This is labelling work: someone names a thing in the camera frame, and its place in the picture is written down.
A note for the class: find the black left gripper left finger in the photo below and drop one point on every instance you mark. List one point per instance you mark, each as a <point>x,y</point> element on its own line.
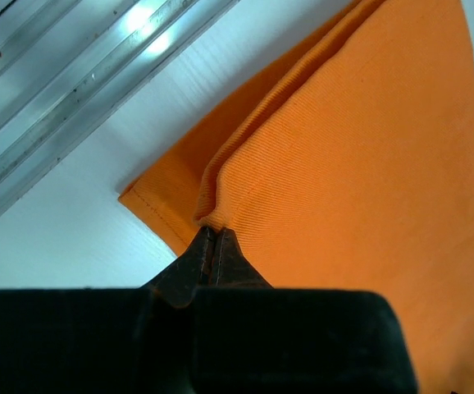
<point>104,340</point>

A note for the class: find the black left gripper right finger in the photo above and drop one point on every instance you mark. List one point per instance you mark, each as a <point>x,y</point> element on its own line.
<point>250,338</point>

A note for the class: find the orange trousers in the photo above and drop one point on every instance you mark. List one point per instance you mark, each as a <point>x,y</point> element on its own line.
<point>348,162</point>

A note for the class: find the aluminium table frame rail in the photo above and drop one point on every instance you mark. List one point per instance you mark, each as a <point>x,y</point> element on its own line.
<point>67,66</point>

